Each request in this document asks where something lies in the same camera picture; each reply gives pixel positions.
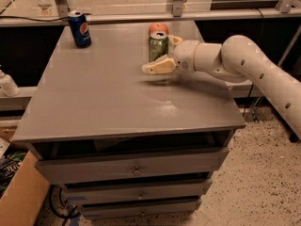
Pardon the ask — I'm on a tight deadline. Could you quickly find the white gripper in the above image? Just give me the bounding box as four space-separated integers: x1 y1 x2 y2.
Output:
142 35 199 75

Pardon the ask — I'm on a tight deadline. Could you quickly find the green soda can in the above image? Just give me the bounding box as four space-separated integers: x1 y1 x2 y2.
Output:
149 31 168 62

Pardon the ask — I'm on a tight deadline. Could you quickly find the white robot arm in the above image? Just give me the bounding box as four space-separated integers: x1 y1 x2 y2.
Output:
142 35 301 137

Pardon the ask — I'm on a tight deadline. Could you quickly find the blue pepsi can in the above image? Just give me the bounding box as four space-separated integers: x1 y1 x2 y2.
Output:
68 11 91 48

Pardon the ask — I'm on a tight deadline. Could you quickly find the grey drawer cabinet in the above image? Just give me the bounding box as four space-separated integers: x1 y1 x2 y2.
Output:
13 24 245 212

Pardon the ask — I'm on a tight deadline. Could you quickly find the top grey drawer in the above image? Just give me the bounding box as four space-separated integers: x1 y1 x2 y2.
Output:
36 147 229 185

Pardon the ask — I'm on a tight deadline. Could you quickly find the grey drawer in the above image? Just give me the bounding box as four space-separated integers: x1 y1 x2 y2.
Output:
36 147 229 185
81 197 201 219
63 178 213 205

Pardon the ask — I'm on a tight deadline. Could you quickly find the middle grey drawer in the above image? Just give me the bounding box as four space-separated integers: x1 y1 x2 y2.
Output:
63 178 213 205

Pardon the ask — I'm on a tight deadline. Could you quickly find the bottom grey drawer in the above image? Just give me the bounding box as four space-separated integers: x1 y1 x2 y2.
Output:
81 197 201 219

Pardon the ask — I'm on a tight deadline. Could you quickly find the white pipe fitting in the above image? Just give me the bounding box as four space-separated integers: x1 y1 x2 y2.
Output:
0 70 20 97

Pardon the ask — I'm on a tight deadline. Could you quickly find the cardboard box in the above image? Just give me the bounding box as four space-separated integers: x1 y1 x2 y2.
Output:
0 152 50 226

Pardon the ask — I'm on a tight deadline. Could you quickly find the black wall cable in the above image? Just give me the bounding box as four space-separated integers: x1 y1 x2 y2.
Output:
0 13 70 23

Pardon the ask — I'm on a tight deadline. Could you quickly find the black floor cable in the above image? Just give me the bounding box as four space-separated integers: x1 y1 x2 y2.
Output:
47 186 82 220

